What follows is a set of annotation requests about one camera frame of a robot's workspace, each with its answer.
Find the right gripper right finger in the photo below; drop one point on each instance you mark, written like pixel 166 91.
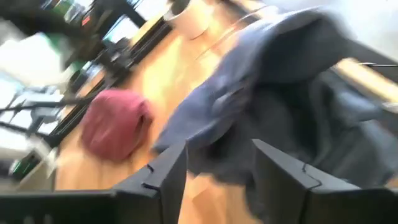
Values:
pixel 280 196

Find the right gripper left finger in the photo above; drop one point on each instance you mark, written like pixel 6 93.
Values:
pixel 158 196

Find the red baseball cap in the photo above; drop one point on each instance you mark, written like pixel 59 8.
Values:
pixel 115 124

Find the dark grey-blue baseball cap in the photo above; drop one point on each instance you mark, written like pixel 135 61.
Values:
pixel 280 77

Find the clear plastic bin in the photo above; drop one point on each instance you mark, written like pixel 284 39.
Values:
pixel 236 21

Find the white cup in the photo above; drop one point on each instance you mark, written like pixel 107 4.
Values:
pixel 192 18

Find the black aluminium table frame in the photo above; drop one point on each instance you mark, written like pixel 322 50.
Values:
pixel 77 116

